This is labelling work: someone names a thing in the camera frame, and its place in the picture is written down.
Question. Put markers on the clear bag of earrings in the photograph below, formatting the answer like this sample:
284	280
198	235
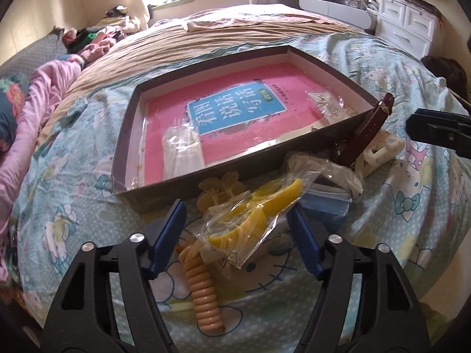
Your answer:
327	104

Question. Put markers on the dark basket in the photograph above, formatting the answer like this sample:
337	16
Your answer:
445	73

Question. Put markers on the clear plastic bag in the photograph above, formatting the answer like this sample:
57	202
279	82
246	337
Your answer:
312	163
182	150

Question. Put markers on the small blue box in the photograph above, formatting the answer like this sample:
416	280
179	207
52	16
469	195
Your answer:
327	207

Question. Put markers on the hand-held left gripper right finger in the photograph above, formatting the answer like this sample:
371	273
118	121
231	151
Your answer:
307	242

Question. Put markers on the tan blanket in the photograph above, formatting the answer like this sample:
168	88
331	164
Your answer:
176	44

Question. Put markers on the dark floral pillow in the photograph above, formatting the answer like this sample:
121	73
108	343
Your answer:
11	110

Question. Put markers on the grey quilted pillow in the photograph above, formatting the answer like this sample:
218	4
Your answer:
33	53

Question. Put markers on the pink book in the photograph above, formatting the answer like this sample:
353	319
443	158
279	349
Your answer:
239	81

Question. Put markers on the light blue cartoon bedcover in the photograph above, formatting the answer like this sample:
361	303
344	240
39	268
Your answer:
73	176

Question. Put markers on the translucent flower hair claw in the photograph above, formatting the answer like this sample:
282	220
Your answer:
215	193

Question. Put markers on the white drawer cabinet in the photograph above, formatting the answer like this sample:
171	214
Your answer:
404	25

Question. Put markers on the pink quilt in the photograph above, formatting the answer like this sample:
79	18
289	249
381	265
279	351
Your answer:
36	110

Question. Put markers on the shallow brown cardboard box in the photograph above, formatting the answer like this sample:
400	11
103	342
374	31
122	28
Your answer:
165	193

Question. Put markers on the pile of clothes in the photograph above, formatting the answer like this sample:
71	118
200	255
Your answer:
99	40

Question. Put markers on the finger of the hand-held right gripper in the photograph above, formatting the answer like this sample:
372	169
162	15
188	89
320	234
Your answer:
438	130

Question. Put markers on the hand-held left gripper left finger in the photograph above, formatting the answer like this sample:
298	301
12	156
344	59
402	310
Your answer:
167	235

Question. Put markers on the white lattice hair claw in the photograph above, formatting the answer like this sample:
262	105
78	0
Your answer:
381	152

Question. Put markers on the yellow hair claw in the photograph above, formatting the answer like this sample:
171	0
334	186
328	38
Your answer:
254	220

